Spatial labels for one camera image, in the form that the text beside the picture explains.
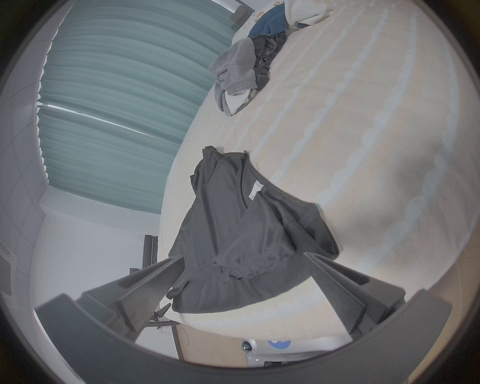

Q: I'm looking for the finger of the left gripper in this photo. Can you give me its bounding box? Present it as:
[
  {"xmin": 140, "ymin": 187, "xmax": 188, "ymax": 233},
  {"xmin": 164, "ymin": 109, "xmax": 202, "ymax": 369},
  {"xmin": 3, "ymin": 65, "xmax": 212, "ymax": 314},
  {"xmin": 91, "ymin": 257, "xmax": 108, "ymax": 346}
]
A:
[{"xmin": 143, "ymin": 235, "xmax": 159, "ymax": 270}]

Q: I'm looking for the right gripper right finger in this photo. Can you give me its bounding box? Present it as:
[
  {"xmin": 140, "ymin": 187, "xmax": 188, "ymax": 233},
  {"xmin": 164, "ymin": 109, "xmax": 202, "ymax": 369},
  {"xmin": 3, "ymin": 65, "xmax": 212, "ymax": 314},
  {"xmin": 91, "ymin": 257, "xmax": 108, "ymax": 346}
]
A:
[{"xmin": 302, "ymin": 252, "xmax": 406, "ymax": 335}]

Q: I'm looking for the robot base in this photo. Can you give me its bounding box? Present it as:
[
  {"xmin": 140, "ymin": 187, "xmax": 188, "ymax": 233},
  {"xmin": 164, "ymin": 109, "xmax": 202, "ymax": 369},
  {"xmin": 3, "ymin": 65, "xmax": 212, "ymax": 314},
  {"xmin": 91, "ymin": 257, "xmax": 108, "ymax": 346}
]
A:
[{"xmin": 240, "ymin": 335, "xmax": 355, "ymax": 370}]

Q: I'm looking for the white printed pillow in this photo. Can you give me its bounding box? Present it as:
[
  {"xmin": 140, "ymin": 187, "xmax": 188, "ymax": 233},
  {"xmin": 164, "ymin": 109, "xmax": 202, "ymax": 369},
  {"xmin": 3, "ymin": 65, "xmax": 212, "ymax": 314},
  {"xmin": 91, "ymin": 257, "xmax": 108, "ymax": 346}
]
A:
[{"xmin": 232, "ymin": 0, "xmax": 292, "ymax": 43}]

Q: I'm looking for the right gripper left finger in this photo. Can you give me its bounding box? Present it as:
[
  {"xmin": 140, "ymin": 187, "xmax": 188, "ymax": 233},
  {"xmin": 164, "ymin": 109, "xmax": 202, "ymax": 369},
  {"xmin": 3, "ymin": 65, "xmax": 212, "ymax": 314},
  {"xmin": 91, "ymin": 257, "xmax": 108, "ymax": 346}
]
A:
[{"xmin": 75, "ymin": 255, "xmax": 185, "ymax": 334}]

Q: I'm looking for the black T-shirt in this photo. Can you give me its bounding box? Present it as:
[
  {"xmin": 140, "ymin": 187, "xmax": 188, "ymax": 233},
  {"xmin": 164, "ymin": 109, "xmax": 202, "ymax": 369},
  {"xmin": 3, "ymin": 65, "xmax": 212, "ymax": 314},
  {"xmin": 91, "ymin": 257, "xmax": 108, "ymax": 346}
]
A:
[{"xmin": 167, "ymin": 146, "xmax": 340, "ymax": 314}]

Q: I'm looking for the pile of clothes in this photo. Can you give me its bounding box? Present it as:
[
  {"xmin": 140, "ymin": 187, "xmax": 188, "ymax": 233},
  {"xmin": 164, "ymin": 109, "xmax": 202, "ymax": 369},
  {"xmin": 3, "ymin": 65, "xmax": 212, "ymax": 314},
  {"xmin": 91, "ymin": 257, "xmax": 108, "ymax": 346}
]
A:
[{"xmin": 208, "ymin": 0, "xmax": 334, "ymax": 116}]

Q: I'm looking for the blue-green curtain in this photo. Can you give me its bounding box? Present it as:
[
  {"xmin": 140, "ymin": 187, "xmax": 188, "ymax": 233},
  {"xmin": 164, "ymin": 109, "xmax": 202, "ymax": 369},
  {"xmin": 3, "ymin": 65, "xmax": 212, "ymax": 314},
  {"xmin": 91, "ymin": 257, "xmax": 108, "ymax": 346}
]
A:
[{"xmin": 37, "ymin": 0, "xmax": 244, "ymax": 215}]

